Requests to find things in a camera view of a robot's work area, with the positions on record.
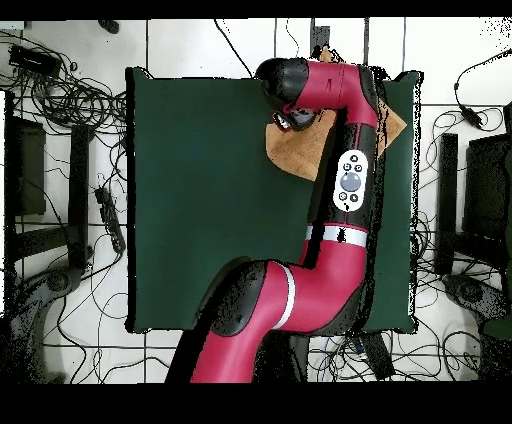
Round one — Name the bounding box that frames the dark grey square plate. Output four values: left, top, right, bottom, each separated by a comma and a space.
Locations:
311, 25, 332, 50

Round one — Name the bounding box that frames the black power adapter with cable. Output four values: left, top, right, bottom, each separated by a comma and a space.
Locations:
452, 48, 512, 131

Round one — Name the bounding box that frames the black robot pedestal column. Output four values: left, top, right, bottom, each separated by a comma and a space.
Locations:
255, 331, 312, 383

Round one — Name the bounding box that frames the grey square floor frame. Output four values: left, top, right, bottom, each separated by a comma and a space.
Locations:
308, 17, 370, 67

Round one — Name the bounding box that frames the black cable tangle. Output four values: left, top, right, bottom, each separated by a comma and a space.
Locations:
0, 31, 129, 137

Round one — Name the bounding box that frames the dark stand foot with knob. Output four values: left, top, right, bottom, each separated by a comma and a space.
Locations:
441, 273, 507, 321
9, 265, 85, 383

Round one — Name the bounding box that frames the black electronics box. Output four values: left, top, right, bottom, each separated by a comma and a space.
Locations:
8, 44, 64, 78

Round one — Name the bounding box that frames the dark green table cloth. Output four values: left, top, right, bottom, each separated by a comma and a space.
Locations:
124, 66, 424, 335

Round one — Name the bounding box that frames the long black power strip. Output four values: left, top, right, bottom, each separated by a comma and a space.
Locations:
356, 330, 397, 382

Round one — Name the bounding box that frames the tan terry towel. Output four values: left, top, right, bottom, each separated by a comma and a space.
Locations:
265, 44, 409, 184

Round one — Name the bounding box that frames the dark flat panel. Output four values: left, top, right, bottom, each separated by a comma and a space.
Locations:
463, 133, 512, 241
14, 117, 48, 217

